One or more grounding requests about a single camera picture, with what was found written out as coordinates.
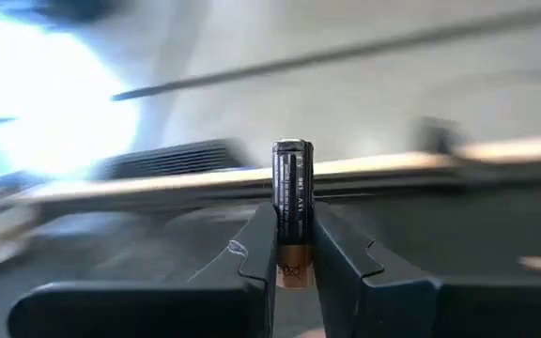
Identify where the black clamp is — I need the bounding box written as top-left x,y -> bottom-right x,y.
409,115 -> 471,159

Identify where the black floor vent grille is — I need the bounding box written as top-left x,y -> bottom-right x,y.
92,138 -> 255,183

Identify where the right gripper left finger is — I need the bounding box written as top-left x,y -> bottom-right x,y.
7,202 -> 279,338

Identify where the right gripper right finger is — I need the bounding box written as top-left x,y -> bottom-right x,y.
315,202 -> 541,338

